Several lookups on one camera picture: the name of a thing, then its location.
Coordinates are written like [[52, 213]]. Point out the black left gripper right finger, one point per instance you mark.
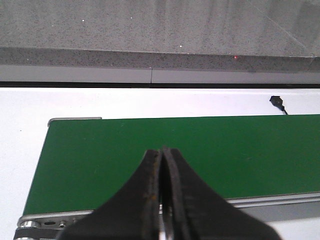
[[194, 211]]

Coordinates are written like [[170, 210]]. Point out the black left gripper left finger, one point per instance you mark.
[[131, 214]]

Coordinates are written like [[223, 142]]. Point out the green conveyor belt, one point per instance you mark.
[[84, 162]]

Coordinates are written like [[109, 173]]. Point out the grey stone countertop slab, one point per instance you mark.
[[268, 42]]

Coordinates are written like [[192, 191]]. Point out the aluminium conveyor side rail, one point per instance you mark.
[[268, 209]]

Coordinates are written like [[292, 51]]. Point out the black cable connector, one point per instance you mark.
[[277, 102]]

